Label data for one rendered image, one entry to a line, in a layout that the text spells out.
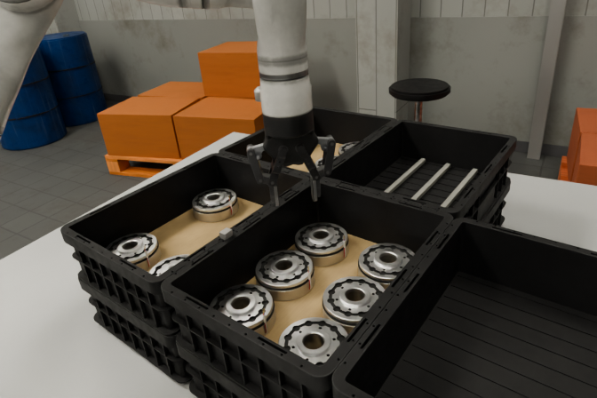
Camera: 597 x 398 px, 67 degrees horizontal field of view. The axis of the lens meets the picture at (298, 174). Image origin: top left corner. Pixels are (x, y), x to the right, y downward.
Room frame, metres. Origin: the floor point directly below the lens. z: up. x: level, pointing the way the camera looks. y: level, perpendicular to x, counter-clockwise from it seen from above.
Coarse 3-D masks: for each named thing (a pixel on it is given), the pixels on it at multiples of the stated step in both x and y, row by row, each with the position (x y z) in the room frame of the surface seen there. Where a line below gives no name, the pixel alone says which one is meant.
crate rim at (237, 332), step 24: (360, 192) 0.75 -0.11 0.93; (264, 216) 0.70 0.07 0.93; (432, 240) 0.58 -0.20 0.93; (192, 264) 0.57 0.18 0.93; (408, 264) 0.52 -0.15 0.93; (168, 288) 0.52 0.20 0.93; (192, 312) 0.48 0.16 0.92; (216, 312) 0.46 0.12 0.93; (240, 336) 0.42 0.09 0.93; (360, 336) 0.40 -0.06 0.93; (264, 360) 0.39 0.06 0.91; (288, 360) 0.37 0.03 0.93; (336, 360) 0.37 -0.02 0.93; (312, 384) 0.35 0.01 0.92
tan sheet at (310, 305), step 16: (352, 240) 0.74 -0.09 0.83; (352, 256) 0.69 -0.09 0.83; (320, 272) 0.65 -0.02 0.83; (336, 272) 0.65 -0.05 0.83; (352, 272) 0.64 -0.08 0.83; (320, 288) 0.61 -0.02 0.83; (288, 304) 0.58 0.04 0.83; (304, 304) 0.57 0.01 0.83; (320, 304) 0.57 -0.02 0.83; (288, 320) 0.54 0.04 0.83; (272, 336) 0.51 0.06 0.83
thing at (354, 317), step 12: (348, 276) 0.59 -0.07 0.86; (360, 276) 0.59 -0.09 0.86; (336, 288) 0.57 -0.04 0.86; (372, 288) 0.56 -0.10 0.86; (324, 300) 0.54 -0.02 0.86; (336, 300) 0.54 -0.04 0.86; (372, 300) 0.53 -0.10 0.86; (336, 312) 0.51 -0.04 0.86; (348, 312) 0.51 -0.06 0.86; (360, 312) 0.51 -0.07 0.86
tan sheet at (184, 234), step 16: (192, 208) 0.93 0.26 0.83; (240, 208) 0.91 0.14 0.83; (256, 208) 0.90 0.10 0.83; (176, 224) 0.86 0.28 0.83; (192, 224) 0.86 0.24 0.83; (208, 224) 0.85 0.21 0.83; (224, 224) 0.85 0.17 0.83; (160, 240) 0.80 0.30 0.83; (176, 240) 0.80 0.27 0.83; (192, 240) 0.79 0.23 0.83; (208, 240) 0.79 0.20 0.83
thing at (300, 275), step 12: (276, 252) 0.68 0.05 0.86; (288, 252) 0.67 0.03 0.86; (300, 252) 0.67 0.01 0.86; (264, 264) 0.65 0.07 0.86; (300, 264) 0.64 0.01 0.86; (312, 264) 0.63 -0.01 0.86; (264, 276) 0.62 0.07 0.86; (276, 276) 0.61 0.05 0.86; (288, 276) 0.61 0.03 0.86; (300, 276) 0.61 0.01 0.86; (276, 288) 0.59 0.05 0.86
